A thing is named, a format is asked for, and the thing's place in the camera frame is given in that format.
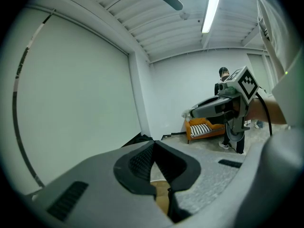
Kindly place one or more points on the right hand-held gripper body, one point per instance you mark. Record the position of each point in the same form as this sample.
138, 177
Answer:
245, 84

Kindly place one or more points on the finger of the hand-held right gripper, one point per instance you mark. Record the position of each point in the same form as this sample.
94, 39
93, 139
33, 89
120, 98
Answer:
209, 110
211, 99

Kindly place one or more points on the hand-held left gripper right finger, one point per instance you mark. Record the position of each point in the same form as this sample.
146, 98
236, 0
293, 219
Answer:
209, 182

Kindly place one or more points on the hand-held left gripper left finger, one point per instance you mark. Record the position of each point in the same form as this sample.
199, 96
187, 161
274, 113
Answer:
99, 193

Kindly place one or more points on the person's right forearm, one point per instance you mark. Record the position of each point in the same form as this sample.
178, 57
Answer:
277, 113

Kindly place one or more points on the orange sofa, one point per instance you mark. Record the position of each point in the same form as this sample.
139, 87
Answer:
197, 122

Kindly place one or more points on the black-and-white striped cushion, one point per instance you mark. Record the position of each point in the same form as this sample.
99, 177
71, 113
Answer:
200, 130

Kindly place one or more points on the round wooden table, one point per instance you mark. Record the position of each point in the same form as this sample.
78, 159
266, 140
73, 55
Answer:
161, 195

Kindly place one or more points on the person's beige shirt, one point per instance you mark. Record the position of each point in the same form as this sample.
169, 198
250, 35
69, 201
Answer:
273, 13

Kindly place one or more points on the ceiling strip light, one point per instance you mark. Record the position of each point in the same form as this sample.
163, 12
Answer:
210, 13

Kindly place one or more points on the round ceiling smoke detector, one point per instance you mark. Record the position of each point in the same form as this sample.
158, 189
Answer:
184, 15

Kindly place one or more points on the white roller blind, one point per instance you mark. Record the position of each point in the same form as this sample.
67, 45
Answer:
78, 98
14, 56

